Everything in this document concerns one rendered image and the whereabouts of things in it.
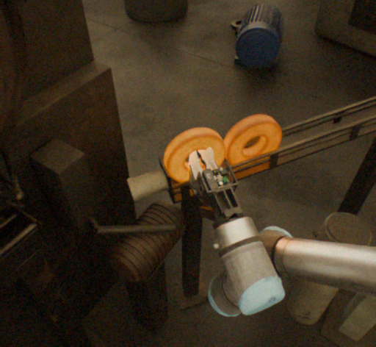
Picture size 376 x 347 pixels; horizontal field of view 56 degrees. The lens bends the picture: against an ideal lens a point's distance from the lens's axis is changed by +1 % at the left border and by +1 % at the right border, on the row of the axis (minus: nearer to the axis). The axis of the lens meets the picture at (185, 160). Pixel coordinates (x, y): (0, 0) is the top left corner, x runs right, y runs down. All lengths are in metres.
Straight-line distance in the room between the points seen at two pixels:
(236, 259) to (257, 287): 0.06
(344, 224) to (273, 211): 0.68
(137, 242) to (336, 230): 0.53
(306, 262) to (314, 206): 1.01
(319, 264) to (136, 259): 0.43
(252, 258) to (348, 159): 1.43
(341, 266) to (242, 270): 0.18
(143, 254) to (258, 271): 0.34
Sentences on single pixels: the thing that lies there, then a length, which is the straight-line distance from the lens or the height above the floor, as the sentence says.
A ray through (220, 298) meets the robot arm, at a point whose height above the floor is 0.59.
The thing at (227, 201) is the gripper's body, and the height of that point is 0.76.
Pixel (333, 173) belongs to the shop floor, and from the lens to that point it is 1.95.
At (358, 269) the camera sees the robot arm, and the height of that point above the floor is 0.75.
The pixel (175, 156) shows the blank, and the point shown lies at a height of 0.75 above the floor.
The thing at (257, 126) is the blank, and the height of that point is 0.79.
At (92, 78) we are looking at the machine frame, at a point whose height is 0.87.
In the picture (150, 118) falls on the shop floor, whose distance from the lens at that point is 2.14.
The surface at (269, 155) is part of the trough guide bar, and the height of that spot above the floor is 0.70.
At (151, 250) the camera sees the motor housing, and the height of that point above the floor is 0.51.
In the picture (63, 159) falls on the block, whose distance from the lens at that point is 0.78.
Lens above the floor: 1.32
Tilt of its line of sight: 45 degrees down
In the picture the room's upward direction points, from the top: straight up
